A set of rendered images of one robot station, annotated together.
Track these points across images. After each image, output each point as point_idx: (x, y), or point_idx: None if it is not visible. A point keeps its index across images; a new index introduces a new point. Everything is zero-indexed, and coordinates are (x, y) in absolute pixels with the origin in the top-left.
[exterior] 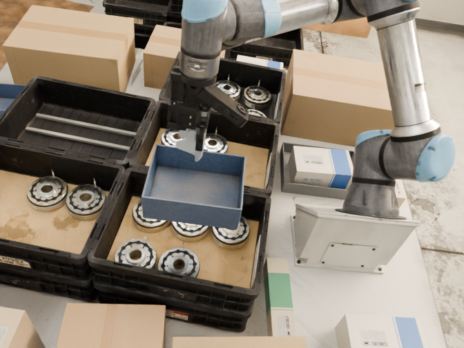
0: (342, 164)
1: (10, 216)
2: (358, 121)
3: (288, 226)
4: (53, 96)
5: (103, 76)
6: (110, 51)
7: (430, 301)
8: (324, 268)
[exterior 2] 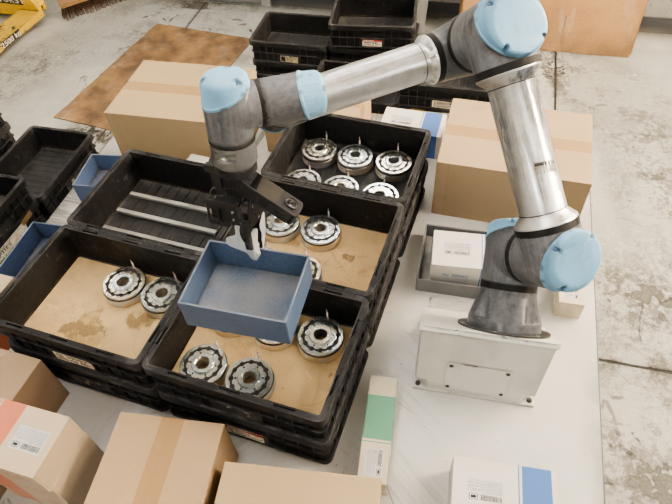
0: None
1: (85, 311)
2: None
3: (416, 335)
4: (149, 171)
5: None
6: None
7: (595, 450)
8: (451, 393)
